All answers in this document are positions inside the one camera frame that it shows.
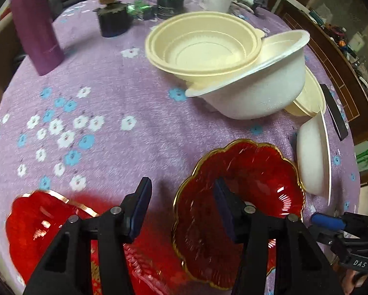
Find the purple floral tablecloth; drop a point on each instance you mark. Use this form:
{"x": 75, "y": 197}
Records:
{"x": 125, "y": 92}

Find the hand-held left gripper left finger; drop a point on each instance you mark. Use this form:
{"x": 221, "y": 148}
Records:
{"x": 142, "y": 206}

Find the person's right hand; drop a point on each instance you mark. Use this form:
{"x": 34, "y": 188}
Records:
{"x": 351, "y": 284}

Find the black phone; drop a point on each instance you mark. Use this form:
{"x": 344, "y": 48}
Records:
{"x": 334, "y": 113}

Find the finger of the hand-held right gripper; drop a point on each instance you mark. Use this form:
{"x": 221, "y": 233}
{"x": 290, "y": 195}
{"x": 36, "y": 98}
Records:
{"x": 323, "y": 236}
{"x": 326, "y": 222}

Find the red gold-patterned plate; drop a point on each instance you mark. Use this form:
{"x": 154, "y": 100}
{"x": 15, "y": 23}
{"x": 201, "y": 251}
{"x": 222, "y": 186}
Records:
{"x": 147, "y": 270}

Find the green circuit board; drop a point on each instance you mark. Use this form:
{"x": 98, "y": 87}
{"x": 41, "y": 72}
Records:
{"x": 141, "y": 9}

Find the wooden cabinet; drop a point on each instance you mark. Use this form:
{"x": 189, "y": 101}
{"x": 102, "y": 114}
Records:
{"x": 334, "y": 64}

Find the pile of shelf clutter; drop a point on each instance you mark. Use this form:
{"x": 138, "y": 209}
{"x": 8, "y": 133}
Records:
{"x": 356, "y": 46}

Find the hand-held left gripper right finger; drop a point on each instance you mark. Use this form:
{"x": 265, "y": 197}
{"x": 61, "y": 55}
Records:
{"x": 225, "y": 212}

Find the black gear motor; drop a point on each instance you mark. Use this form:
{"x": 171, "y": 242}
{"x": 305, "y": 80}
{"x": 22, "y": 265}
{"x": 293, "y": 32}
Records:
{"x": 113, "y": 21}

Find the black cylindrical motor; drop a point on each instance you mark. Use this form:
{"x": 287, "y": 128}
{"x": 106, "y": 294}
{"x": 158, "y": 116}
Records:
{"x": 170, "y": 6}

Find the purple tumbler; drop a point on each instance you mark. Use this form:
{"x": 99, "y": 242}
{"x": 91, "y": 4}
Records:
{"x": 36, "y": 30}

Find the red gold-rimmed glass plate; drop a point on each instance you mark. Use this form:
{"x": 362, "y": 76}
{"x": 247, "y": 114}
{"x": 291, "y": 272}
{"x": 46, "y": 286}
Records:
{"x": 263, "y": 172}
{"x": 27, "y": 221}

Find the white foam bowl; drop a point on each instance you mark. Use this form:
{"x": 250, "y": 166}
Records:
{"x": 257, "y": 92}
{"x": 313, "y": 159}

